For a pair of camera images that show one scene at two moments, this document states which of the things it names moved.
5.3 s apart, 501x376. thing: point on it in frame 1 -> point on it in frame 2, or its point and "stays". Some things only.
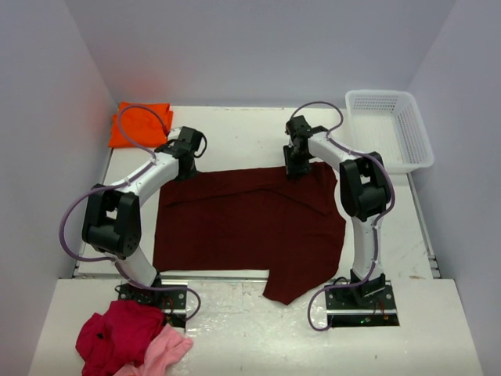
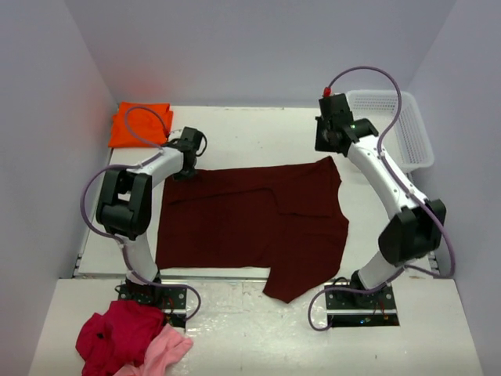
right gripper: x=297 y=164 -> x=323 y=138
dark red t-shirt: x=254 y=220 stays
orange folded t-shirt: x=143 y=127 stays
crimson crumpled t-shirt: x=109 y=343 stays
